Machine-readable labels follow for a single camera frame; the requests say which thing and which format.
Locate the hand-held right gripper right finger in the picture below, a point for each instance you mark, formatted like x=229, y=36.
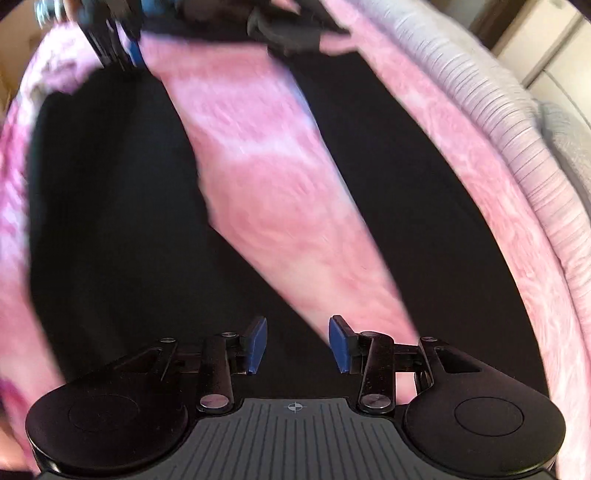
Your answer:
x=339, y=345

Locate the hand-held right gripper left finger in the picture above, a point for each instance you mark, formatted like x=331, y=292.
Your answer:
x=256, y=344

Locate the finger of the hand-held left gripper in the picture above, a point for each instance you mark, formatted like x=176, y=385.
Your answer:
x=108, y=39

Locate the black pants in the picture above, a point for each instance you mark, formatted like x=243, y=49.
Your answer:
x=115, y=207

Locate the pink fuzzy blanket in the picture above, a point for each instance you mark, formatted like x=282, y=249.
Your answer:
x=258, y=175

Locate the lilac ribbed bedcover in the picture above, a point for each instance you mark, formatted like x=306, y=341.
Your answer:
x=512, y=124

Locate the grey woven cloth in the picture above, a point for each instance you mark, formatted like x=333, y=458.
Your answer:
x=565, y=138

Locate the cream cabinet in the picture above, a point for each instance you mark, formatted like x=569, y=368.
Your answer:
x=545, y=50

